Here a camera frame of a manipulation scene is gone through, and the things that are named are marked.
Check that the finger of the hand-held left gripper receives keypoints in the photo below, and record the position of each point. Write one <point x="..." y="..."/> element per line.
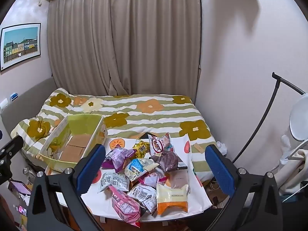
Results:
<point x="10" y="148"/>

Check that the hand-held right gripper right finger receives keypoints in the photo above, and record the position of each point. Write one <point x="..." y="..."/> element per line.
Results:
<point x="220" y="170"/>

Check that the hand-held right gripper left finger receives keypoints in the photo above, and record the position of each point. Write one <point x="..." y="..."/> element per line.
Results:
<point x="90" y="168"/>

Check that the purple snack packet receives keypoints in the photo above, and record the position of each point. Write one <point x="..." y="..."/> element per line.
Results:
<point x="118" y="158"/>

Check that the yellow-green snack bag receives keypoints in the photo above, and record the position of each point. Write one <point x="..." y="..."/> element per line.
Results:
<point x="83" y="125"/>

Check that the blue and cream snack packet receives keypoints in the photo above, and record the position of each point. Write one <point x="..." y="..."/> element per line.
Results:
<point x="140" y="169"/>

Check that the white grey snack packet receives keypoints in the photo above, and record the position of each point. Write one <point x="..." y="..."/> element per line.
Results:
<point x="113" y="181"/>

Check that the brown paper tag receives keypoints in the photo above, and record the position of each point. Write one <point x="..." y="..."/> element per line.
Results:
<point x="197" y="148"/>

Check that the white persimmon print cloth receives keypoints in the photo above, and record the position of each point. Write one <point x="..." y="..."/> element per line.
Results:
<point x="197" y="195"/>

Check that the lit phone screen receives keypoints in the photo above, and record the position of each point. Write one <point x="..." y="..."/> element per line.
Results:
<point x="19" y="187"/>

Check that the clear brown pastry packet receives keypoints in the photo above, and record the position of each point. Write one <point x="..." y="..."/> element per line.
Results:
<point x="179" y="179"/>

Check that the grey headboard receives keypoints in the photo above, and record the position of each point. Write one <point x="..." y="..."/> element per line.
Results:
<point x="26" y="103"/>

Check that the blue and white small box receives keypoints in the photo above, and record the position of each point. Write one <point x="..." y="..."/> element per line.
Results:
<point x="14" y="96"/>

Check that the maroon snack packet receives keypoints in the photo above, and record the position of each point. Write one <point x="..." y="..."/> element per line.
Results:
<point x="168" y="161"/>

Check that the gold snack packet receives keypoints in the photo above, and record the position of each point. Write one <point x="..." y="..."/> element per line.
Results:
<point x="141" y="148"/>

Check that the cream orange snack packet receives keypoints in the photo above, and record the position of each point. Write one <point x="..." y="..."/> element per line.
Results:
<point x="172" y="198"/>

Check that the white barcode snack packet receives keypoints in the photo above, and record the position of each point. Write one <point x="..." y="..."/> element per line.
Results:
<point x="143" y="195"/>

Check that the white pink snack packet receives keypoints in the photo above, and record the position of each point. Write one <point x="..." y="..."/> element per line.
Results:
<point x="151" y="178"/>

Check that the black flat object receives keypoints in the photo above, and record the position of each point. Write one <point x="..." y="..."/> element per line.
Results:
<point x="144" y="136"/>

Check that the white red-circle snack packet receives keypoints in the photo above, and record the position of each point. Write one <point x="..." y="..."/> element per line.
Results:
<point x="159" y="144"/>

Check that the cream clothing pile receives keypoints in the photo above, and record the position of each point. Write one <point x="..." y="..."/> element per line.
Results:
<point x="294" y="170"/>

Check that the floral striped blanket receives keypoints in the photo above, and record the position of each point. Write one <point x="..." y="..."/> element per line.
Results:
<point x="149" y="115"/>

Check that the white round lamp head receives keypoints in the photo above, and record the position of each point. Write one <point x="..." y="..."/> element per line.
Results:
<point x="299" y="120"/>

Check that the beige curtain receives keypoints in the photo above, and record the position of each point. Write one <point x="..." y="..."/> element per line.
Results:
<point x="125" y="36"/>

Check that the white wall socket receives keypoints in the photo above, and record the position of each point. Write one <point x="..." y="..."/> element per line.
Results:
<point x="3" y="103"/>

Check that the wall poster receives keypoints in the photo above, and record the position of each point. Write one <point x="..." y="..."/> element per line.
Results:
<point x="20" y="45"/>

